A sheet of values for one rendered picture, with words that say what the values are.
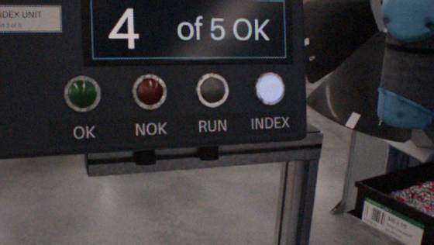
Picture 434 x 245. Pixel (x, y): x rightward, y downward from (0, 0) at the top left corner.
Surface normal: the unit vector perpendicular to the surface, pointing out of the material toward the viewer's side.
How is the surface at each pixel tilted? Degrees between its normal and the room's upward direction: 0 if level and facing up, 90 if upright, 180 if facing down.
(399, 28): 90
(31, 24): 75
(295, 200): 90
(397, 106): 92
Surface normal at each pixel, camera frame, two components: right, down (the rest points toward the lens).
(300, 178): 0.32, 0.30
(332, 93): -0.41, -0.41
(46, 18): 0.32, 0.04
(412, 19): -0.57, 0.22
